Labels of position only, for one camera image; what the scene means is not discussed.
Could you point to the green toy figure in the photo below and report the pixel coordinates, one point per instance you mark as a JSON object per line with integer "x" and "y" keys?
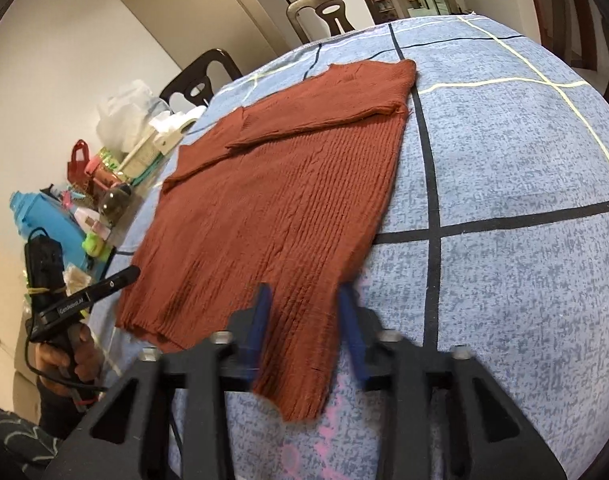
{"x": 97, "y": 248}

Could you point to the dark wooden chair left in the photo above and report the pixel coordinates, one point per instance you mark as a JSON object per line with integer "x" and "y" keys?
{"x": 194, "y": 83}

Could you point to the dark wooden chair middle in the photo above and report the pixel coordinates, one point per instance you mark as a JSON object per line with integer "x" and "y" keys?
{"x": 332, "y": 12}

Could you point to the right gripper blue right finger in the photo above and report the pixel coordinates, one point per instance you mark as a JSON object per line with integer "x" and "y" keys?
{"x": 440, "y": 401}

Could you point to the dark wooden chair right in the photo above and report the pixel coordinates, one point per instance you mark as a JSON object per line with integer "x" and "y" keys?
{"x": 581, "y": 39}

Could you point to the dark wooden chair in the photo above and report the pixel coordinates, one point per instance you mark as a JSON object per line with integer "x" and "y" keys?
{"x": 332, "y": 12}
{"x": 581, "y": 39}
{"x": 194, "y": 83}

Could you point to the teal crochet mat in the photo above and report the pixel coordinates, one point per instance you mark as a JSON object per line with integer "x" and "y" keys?
{"x": 148, "y": 171}

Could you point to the person left hand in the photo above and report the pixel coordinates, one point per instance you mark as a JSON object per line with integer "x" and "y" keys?
{"x": 88, "y": 359}

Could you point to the red gift bag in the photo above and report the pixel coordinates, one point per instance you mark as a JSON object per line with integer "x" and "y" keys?
{"x": 79, "y": 159}

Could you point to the pink spray bottle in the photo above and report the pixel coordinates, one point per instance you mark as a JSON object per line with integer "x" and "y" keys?
{"x": 87, "y": 218}

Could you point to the white plastic bag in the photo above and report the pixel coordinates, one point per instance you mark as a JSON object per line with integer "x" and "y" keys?
{"x": 124, "y": 116}

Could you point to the green snack packet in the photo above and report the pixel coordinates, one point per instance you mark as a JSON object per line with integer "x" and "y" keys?
{"x": 108, "y": 159}

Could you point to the blue checked table cloth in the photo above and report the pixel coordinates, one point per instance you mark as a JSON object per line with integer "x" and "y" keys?
{"x": 497, "y": 234}

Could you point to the blue plastic bottle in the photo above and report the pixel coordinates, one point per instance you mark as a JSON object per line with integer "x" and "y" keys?
{"x": 36, "y": 210}

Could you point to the cream woven plastic basket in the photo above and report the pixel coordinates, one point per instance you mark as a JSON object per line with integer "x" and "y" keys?
{"x": 141, "y": 157}

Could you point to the white tissue box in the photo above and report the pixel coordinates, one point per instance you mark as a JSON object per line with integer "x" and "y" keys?
{"x": 170, "y": 128}

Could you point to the dark glass jar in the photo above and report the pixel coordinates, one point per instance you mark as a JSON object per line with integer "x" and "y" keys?
{"x": 114, "y": 203}

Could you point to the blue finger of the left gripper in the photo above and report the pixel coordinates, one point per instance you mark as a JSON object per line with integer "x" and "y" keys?
{"x": 114, "y": 283}

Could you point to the pink lidded cup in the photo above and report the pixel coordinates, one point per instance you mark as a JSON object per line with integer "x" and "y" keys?
{"x": 100, "y": 174}

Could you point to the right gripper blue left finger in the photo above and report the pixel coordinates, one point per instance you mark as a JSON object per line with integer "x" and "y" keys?
{"x": 165, "y": 418}

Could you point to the rust red knit sweater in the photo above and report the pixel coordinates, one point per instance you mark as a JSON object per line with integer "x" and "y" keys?
{"x": 290, "y": 192}

